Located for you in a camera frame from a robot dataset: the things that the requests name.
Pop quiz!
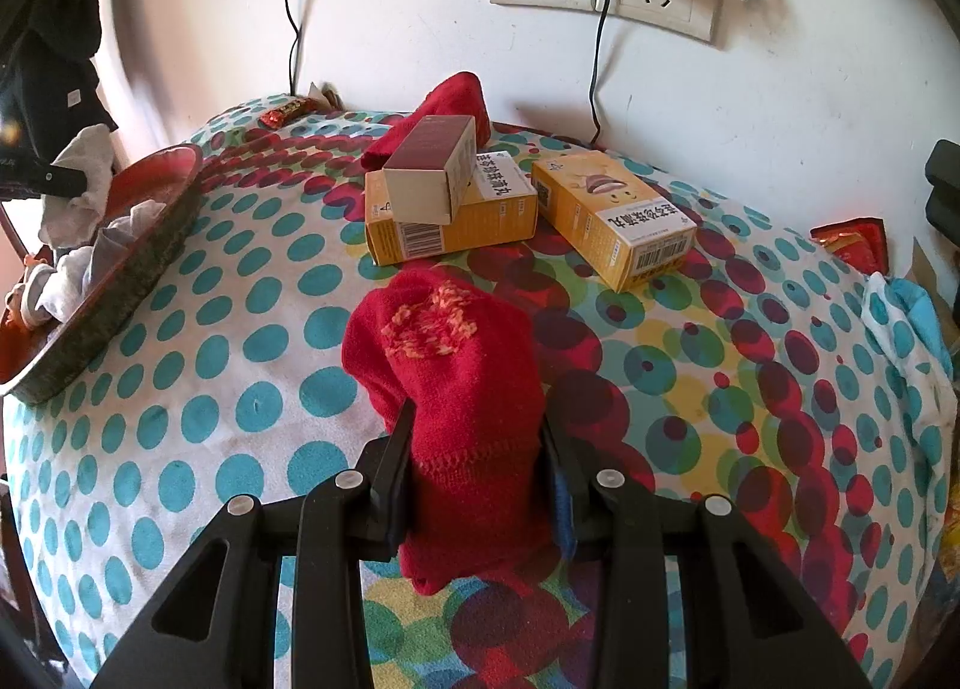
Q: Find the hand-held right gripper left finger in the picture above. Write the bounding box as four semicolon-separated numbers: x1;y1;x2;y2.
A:
90;400;418;689

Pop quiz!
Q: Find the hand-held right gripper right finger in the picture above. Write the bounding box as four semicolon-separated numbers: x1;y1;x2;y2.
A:
540;419;871;689

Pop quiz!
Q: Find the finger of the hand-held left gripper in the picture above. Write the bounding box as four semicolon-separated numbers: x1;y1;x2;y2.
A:
24;161;89;199

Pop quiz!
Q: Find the red sock with orange print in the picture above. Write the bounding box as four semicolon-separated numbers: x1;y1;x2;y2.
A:
341;267;560;596

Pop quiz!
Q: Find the round red tray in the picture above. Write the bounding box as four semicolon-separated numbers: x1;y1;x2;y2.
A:
0;143;205;406

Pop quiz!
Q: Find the plain yellow box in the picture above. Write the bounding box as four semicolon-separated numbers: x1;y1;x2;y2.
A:
365;150;539;266

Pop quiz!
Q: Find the yellow box with cartoon print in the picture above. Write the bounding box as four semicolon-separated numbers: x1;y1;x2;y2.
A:
530;150;698;294

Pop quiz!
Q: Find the maroon box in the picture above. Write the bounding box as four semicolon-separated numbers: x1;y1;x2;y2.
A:
382;115;479;226

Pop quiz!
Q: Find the plain red sock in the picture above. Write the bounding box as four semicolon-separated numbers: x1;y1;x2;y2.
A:
362;70;494;172

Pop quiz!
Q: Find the black hanging clothing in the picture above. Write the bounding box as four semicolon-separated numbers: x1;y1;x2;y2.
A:
0;0;121;169

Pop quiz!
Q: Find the red candy wrapper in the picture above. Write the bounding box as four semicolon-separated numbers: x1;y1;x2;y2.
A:
264;96;312;129

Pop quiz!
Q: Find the white and blue cloth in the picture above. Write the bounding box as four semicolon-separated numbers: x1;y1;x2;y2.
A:
861;271;959;435

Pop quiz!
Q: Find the red snack packet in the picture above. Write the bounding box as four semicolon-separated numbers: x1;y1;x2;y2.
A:
810;218;892;279

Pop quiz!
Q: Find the cardboard piece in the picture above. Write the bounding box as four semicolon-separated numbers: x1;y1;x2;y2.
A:
907;239;940;282

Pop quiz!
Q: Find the thin black cable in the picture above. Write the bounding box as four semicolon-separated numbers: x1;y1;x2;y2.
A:
276;0;302;99

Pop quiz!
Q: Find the black charger output cable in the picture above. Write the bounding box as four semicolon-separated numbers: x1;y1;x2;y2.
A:
587;0;617;144

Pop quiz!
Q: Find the black clamp mount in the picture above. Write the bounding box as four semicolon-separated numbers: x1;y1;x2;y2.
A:
926;140;960;247

